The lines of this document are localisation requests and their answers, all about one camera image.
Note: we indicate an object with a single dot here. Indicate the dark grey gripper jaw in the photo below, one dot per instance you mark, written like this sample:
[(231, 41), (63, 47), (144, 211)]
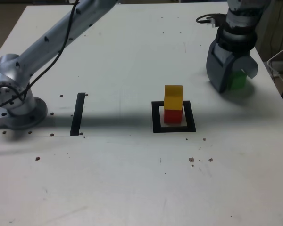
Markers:
[(218, 70)]

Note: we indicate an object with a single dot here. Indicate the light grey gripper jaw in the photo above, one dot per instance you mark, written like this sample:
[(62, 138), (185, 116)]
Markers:
[(248, 64)]

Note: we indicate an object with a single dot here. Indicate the green cube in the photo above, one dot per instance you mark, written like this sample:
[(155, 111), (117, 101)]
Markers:
[(238, 81)]

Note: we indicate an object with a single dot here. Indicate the yellow cube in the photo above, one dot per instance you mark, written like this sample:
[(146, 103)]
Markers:
[(173, 97)]

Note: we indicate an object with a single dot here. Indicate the red cube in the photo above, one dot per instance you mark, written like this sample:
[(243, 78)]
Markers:
[(172, 117)]

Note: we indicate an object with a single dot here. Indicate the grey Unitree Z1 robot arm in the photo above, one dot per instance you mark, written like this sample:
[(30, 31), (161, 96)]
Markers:
[(14, 70)]

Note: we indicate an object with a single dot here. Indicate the black tape square outline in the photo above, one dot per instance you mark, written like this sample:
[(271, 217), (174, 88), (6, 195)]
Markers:
[(155, 117)]

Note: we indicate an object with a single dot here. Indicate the black tape strip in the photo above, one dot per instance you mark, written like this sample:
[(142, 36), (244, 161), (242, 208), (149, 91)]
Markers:
[(77, 115)]

